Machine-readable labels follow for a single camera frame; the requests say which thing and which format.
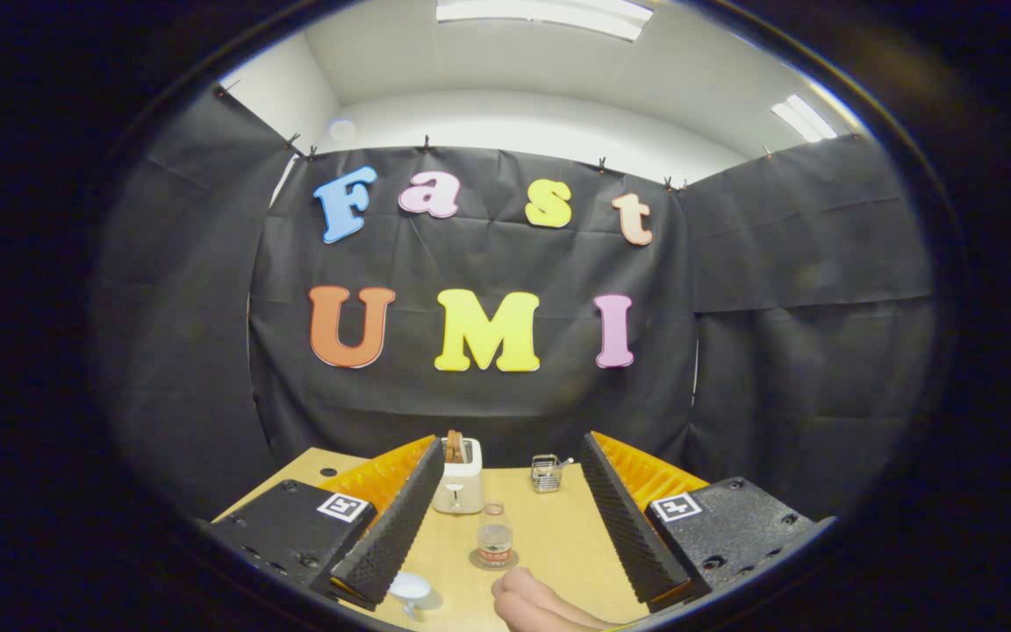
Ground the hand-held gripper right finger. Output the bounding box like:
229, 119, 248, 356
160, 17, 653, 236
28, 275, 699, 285
580, 430, 838, 613

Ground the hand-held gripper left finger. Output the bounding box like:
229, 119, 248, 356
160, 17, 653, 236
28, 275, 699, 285
198, 434, 447, 613

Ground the white cup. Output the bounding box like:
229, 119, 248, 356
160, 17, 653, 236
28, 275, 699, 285
387, 572, 434, 620

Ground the clear plastic juice bottle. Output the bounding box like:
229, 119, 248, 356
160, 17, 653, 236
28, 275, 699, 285
477, 501, 515, 567

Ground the white toaster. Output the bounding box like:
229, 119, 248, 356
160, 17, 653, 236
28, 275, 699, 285
433, 437, 485, 515

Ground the wooden table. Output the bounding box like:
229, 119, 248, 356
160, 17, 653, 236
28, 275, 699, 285
212, 448, 713, 631

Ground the black backdrop cloth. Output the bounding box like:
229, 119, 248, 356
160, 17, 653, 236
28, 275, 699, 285
93, 83, 936, 523

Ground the small ceiling light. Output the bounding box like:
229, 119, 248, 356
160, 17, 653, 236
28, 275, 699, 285
771, 94, 838, 143

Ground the long ceiling light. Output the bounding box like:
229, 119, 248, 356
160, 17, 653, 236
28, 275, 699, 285
435, 0, 654, 42

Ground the small metal wire basket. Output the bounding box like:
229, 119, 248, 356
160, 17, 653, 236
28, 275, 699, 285
530, 454, 575, 494

